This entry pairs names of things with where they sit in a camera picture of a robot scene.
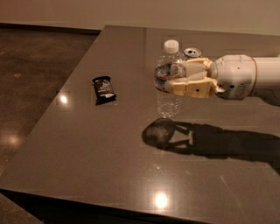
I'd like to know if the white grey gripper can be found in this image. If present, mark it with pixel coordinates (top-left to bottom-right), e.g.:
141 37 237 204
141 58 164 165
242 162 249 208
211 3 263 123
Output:
164 55 256 100

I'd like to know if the clear plastic water bottle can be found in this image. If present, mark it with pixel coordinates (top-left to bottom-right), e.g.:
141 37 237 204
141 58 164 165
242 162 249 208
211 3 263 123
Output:
154 39 186 118

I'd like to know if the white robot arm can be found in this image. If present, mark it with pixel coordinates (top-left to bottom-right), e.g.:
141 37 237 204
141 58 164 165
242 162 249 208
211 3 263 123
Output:
164 55 280 107

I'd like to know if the silver green soda can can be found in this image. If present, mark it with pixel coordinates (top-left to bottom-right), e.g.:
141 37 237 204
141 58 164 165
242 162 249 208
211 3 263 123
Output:
184 47 202 60

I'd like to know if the black snack bar wrapper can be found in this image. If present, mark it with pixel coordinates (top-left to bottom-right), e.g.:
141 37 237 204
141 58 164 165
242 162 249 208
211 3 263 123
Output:
92 76 116 105

